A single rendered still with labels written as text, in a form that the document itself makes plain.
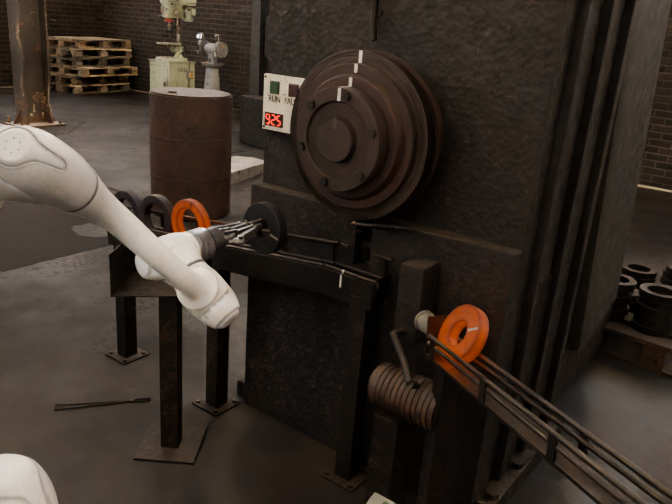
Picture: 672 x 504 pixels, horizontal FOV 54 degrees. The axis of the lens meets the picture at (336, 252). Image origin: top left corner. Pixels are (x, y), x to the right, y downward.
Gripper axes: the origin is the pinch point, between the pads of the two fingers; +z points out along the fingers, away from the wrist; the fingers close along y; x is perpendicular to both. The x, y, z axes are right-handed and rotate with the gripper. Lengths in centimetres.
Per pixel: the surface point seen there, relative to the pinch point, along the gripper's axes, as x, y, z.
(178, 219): -17, -58, 19
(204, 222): -14.1, -43.1, 18.5
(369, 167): 21.5, 31.9, 8.5
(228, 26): 12, -651, 631
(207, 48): -20, -654, 589
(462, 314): -10, 64, 6
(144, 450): -82, -31, -23
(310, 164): 18.7, 12.2, 8.5
